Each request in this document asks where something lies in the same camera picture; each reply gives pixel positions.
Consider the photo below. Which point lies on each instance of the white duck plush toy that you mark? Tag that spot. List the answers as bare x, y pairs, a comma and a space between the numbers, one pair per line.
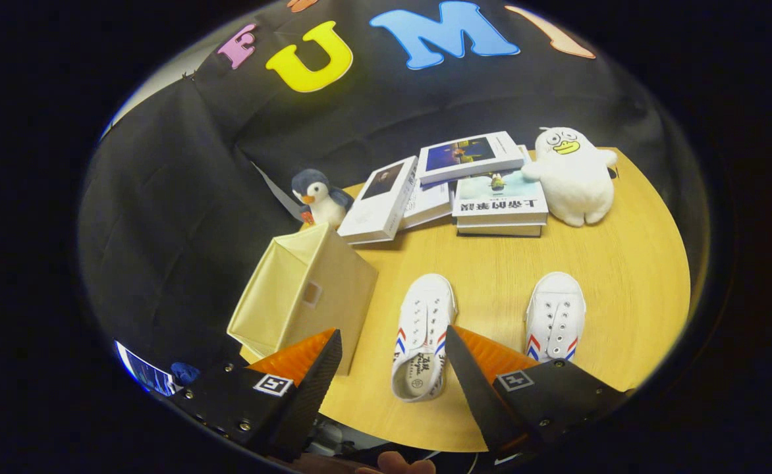
577, 187

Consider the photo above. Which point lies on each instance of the white book blue picture cover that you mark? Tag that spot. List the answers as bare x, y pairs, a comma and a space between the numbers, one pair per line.
468, 155

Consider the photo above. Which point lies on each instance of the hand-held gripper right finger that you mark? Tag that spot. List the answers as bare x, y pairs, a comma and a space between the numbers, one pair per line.
481, 395

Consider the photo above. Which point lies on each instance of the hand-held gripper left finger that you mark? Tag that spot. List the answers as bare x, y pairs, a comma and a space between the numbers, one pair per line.
310, 401

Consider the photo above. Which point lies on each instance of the white book portrait cover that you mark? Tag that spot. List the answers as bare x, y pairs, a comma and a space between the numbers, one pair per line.
379, 207

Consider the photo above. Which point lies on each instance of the grey book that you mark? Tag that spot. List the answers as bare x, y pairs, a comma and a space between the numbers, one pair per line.
498, 231

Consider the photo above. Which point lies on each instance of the blue lit screen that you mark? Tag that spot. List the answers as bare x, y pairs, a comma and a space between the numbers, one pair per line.
142, 372

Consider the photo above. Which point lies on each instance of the plain white book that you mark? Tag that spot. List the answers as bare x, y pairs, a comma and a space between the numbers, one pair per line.
429, 201

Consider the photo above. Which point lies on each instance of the small blue object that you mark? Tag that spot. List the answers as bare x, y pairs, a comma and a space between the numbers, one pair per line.
185, 373

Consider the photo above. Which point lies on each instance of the beige fabric storage box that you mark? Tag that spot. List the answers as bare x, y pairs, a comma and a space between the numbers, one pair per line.
333, 289

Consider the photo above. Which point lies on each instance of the pale green cover book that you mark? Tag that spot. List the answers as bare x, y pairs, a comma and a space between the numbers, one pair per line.
501, 197

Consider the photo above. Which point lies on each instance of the white canvas shoe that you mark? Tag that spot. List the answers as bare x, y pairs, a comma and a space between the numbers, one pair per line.
425, 309
555, 309

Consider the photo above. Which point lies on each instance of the grey penguin plush toy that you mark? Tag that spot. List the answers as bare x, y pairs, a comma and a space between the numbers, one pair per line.
323, 204

